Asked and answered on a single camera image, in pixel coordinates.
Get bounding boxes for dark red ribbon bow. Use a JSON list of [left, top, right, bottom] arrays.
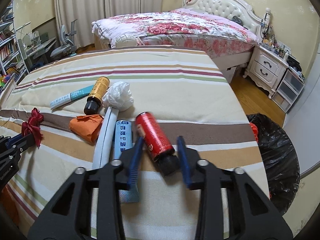
[[21, 108, 44, 148]]

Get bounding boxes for white grey tube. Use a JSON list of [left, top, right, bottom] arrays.
[[92, 107, 119, 170]]

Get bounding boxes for light blue tube package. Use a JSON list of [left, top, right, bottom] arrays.
[[114, 120, 139, 203]]

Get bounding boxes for orange paper wrapper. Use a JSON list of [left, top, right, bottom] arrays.
[[69, 114, 104, 144]]

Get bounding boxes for red honeycomb foam net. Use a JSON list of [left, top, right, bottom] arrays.
[[249, 122, 259, 143]]

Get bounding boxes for white plastic bag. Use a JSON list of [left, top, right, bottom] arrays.
[[102, 81, 134, 112]]

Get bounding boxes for orange label dark bottle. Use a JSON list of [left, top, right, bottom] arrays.
[[84, 76, 110, 115]]

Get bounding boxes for white teal long box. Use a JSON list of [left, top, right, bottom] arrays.
[[50, 85, 93, 110]]

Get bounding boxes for black-bagged trash bin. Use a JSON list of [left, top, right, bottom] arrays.
[[247, 113, 300, 215]]

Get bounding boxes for striped bed sheet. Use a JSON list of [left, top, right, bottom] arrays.
[[1, 46, 269, 235]]

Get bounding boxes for bookshelf with books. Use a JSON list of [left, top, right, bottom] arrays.
[[0, 0, 29, 92]]

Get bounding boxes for grey study desk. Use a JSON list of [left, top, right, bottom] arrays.
[[14, 22, 56, 71]]

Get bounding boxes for white under-bed storage box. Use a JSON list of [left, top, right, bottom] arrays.
[[221, 66, 236, 83]]

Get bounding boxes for grey office chair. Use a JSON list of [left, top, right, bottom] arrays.
[[50, 19, 77, 60]]

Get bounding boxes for white two-drawer nightstand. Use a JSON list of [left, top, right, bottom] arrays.
[[242, 45, 289, 99]]

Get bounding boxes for clear plastic drawer unit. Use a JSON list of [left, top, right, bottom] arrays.
[[271, 67, 305, 113]]

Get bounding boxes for floral pink quilt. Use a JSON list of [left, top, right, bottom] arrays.
[[92, 8, 258, 59]]

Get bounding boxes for beige curtains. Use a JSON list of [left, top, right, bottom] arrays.
[[54, 0, 162, 47]]

